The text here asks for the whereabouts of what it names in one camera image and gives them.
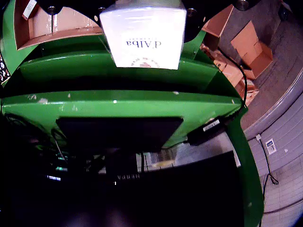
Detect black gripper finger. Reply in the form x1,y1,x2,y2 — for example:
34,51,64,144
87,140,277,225
182,0,258,44
35,0,116,24

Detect white d'Alba carton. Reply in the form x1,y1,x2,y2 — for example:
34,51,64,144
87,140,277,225
98,0,187,70

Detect shallow cardboard tray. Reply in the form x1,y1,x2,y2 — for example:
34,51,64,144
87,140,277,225
13,0,107,51

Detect open floor cardboard box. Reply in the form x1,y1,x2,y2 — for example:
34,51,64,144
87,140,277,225
231,20,274,80

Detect stacked floor cartons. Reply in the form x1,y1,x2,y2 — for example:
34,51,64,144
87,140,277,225
201,44,258,105

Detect black patterned card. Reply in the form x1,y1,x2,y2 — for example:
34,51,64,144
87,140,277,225
0,53,11,85

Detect green metal shelf unit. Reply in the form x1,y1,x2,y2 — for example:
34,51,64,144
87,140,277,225
0,0,265,227

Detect black hanging power cable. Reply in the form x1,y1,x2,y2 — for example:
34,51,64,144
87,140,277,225
219,51,249,119

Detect blue white wall sticker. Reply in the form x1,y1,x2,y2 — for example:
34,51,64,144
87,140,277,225
265,139,277,156

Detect thin black wall cable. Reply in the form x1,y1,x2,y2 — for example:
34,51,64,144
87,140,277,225
255,133,279,213

